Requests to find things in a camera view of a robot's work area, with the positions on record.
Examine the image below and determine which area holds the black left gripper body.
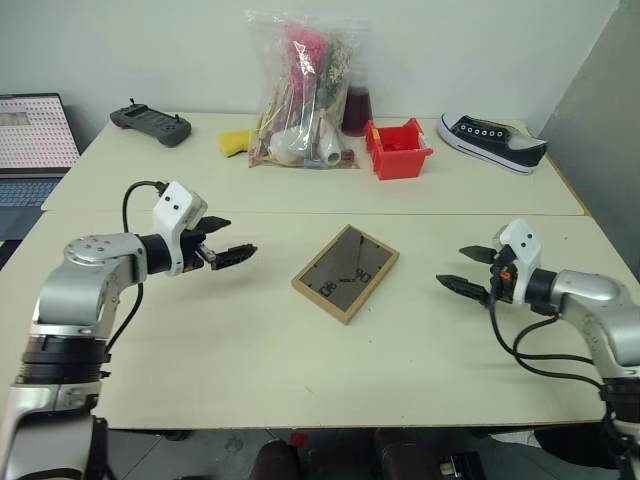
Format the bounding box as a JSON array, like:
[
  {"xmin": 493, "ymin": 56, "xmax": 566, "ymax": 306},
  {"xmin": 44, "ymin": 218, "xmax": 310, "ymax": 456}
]
[{"xmin": 179, "ymin": 227, "xmax": 219, "ymax": 275}]

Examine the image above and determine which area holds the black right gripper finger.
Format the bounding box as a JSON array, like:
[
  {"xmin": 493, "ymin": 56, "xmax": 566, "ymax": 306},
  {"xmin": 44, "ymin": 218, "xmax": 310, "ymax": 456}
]
[
  {"xmin": 435, "ymin": 273, "xmax": 489, "ymax": 304},
  {"xmin": 458, "ymin": 244, "xmax": 497, "ymax": 265}
]

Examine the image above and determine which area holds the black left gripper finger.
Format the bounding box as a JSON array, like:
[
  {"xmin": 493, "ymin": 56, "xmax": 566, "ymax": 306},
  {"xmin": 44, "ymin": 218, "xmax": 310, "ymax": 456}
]
[
  {"xmin": 210, "ymin": 243, "xmax": 259, "ymax": 273},
  {"xmin": 196, "ymin": 215, "xmax": 233, "ymax": 236}
]

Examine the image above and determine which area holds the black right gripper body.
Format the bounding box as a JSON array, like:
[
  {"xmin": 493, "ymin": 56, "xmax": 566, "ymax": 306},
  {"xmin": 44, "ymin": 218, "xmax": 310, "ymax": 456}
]
[{"xmin": 482, "ymin": 244, "xmax": 517, "ymax": 308}]

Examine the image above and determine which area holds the yellow sponge cloth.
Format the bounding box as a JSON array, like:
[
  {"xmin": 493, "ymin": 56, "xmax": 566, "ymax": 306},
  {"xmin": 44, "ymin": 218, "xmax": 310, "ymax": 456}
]
[{"xmin": 215, "ymin": 128, "xmax": 252, "ymax": 159}]

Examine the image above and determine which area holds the black and white sneaker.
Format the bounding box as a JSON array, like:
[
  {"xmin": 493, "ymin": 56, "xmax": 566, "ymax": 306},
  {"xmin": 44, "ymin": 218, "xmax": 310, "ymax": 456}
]
[{"xmin": 437, "ymin": 112, "xmax": 550, "ymax": 176}]

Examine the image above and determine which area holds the dark grey handheld controller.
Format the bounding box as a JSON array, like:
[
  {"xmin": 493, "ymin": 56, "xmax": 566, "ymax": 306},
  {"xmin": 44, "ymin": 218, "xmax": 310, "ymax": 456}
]
[{"xmin": 109, "ymin": 97, "xmax": 193, "ymax": 150}]

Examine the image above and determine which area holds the red plastic storage bin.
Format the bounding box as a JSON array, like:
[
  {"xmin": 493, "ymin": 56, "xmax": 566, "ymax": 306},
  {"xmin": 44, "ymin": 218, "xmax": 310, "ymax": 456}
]
[{"xmin": 362, "ymin": 117, "xmax": 433, "ymax": 182}]

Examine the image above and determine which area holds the clear plastic bag of flowers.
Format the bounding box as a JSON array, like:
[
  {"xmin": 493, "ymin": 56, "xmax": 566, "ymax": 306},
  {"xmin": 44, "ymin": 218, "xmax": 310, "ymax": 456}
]
[{"xmin": 244, "ymin": 6, "xmax": 372, "ymax": 171}]

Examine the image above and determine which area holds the dark red liquid jar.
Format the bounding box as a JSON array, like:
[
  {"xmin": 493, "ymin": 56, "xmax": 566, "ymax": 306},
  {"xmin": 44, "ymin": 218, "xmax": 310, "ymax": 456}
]
[{"xmin": 341, "ymin": 83, "xmax": 374, "ymax": 138}]

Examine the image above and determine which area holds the grey laptop computer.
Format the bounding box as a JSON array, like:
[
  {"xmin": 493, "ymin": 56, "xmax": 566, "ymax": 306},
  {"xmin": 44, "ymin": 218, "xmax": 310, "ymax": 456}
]
[{"xmin": 0, "ymin": 92, "xmax": 83, "ymax": 242}]

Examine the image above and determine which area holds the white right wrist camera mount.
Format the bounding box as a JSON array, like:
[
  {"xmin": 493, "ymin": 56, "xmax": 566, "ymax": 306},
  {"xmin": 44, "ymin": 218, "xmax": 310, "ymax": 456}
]
[{"xmin": 491, "ymin": 218, "xmax": 544, "ymax": 307}]

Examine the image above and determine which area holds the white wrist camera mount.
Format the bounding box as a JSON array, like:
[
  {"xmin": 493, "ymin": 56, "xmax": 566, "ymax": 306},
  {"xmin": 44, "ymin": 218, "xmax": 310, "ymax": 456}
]
[
  {"xmin": 491, "ymin": 218, "xmax": 544, "ymax": 307},
  {"xmin": 151, "ymin": 181, "xmax": 209, "ymax": 278}
]

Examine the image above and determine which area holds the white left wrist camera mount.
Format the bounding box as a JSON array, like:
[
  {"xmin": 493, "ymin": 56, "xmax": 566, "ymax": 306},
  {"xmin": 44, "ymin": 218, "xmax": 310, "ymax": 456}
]
[{"xmin": 151, "ymin": 181, "xmax": 209, "ymax": 278}]

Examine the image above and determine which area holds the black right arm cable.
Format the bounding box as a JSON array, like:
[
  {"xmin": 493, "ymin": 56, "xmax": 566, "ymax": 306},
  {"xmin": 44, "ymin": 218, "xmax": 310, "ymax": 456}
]
[{"xmin": 487, "ymin": 277, "xmax": 609, "ymax": 394}]

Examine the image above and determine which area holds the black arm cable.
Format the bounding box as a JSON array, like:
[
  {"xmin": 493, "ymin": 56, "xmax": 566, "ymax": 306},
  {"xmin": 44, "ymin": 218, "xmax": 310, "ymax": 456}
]
[
  {"xmin": 106, "ymin": 180, "xmax": 167, "ymax": 362},
  {"xmin": 487, "ymin": 277, "xmax": 609, "ymax": 394}
]

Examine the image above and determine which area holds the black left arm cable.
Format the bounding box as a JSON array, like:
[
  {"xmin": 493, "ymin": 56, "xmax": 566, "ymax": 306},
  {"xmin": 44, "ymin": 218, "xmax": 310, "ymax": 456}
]
[{"xmin": 106, "ymin": 180, "xmax": 167, "ymax": 362}]

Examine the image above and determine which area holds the wooden picture frame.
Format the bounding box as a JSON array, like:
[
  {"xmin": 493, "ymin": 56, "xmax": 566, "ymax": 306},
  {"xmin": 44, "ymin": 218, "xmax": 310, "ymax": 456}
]
[{"xmin": 291, "ymin": 224, "xmax": 401, "ymax": 327}]

